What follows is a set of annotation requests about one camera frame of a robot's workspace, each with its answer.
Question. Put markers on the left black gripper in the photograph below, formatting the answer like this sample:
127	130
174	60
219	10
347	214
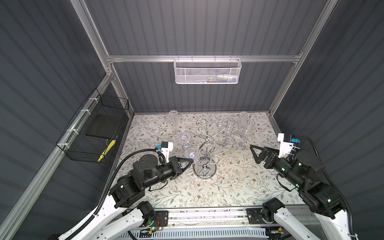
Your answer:
175	166

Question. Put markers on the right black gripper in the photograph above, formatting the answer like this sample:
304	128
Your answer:
271	154

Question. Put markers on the glass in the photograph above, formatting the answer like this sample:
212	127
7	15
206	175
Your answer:
192	153
229	141
246	132

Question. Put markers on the clear champagne flute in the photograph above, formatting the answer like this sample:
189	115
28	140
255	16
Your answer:
174	119
243	118

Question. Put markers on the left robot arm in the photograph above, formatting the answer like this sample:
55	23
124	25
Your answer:
129	192

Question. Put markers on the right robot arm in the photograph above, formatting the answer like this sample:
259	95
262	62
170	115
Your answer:
307	173

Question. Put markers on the chrome wine glass rack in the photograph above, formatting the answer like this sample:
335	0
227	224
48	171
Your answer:
208	143

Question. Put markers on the floral table mat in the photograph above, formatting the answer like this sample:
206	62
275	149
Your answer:
238	181

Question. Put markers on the items in white basket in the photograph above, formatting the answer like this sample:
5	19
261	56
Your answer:
231	79

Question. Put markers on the black pad in basket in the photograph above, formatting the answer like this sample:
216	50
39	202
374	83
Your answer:
103	126

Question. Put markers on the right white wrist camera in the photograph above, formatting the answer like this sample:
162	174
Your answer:
289	145

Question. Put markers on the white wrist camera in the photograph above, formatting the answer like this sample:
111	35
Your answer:
289	145
165	148

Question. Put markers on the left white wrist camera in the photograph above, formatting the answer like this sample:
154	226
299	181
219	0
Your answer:
165	148

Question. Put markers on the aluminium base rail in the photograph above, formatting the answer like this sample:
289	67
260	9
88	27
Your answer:
234	221

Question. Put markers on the white wire mesh basket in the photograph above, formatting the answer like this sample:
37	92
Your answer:
188	70

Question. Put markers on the black wire mesh basket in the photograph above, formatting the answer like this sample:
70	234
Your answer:
74	142

